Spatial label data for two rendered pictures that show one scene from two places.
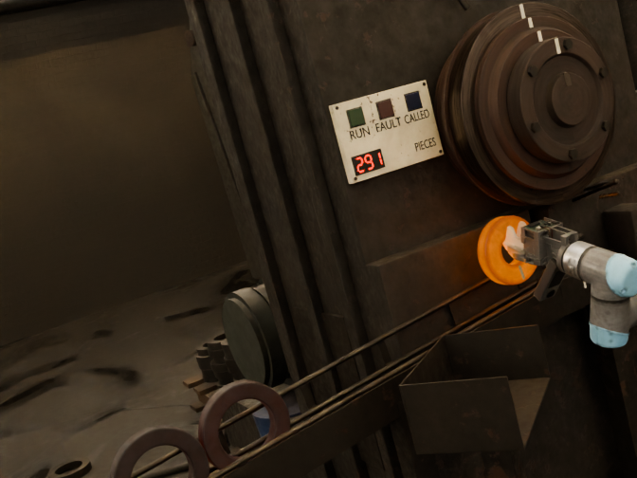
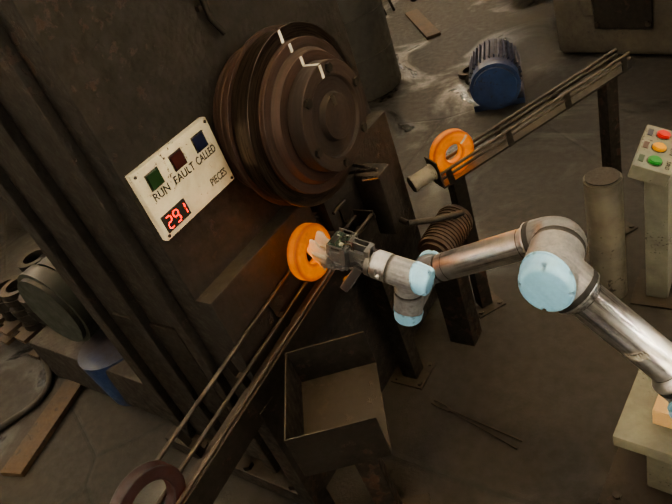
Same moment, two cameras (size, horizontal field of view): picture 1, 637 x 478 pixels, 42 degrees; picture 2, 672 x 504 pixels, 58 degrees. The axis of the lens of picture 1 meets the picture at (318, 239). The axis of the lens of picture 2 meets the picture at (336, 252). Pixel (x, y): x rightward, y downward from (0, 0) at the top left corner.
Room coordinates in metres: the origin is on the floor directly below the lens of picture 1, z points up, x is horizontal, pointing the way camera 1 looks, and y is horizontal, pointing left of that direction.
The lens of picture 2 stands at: (0.57, -0.02, 1.72)
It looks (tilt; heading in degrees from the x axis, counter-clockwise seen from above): 34 degrees down; 340
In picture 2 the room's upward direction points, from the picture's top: 22 degrees counter-clockwise
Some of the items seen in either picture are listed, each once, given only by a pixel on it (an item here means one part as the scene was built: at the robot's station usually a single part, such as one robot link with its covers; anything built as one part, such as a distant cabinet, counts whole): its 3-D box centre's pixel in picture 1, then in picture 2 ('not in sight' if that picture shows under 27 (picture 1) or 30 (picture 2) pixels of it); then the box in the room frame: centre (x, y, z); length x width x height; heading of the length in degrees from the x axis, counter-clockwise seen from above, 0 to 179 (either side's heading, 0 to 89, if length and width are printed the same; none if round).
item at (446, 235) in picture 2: not in sight; (457, 278); (2.01, -0.93, 0.27); 0.22 x 0.13 x 0.53; 116
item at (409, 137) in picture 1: (388, 131); (184, 177); (1.93, -0.22, 1.15); 0.26 x 0.02 x 0.18; 116
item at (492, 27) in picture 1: (533, 105); (300, 117); (1.98, -0.57, 1.11); 0.47 x 0.06 x 0.47; 116
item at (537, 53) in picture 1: (563, 101); (330, 116); (1.90, -0.62, 1.11); 0.28 x 0.06 x 0.28; 116
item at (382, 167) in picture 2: (634, 250); (380, 199); (2.10, -0.78, 0.68); 0.11 x 0.08 x 0.24; 26
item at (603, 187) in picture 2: not in sight; (606, 237); (1.75, -1.40, 0.26); 0.12 x 0.12 x 0.52
